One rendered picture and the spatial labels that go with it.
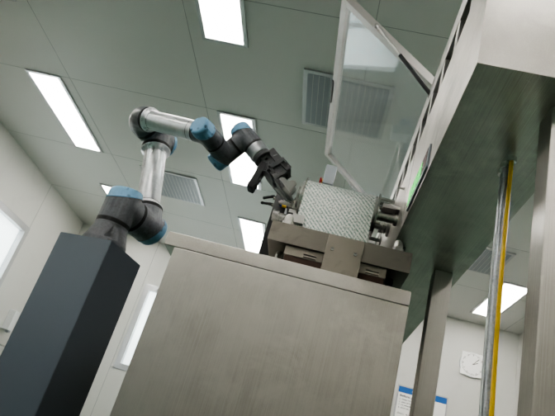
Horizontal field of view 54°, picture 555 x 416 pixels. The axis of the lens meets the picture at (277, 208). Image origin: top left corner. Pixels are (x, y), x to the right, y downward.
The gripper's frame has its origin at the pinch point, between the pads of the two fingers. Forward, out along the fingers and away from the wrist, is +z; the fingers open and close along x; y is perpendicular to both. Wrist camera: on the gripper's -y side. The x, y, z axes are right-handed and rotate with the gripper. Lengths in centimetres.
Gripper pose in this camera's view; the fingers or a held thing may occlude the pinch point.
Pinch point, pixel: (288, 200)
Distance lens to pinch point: 187.0
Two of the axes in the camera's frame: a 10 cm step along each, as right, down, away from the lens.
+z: 5.7, 7.4, -3.7
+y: 8.2, -5.2, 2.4
